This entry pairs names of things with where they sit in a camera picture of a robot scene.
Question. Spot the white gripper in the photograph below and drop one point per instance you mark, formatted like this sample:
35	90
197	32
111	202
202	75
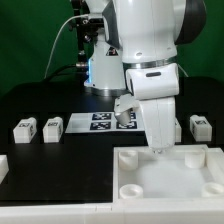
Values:
159	122

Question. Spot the white square tabletop tray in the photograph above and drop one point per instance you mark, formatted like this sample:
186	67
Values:
184	172

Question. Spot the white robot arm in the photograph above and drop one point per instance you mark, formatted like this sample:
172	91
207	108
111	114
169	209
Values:
134	59

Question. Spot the white sheet with fiducial tags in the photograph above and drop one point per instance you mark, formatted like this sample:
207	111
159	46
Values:
102	122

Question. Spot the white front fence bar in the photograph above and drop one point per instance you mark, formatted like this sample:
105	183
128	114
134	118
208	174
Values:
204	211

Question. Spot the white block left edge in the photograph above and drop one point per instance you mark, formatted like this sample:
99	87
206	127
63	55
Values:
3	167

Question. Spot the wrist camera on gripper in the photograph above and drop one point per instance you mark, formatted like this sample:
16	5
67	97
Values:
123	106

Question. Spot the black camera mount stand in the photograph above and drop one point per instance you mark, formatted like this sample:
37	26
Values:
84	33

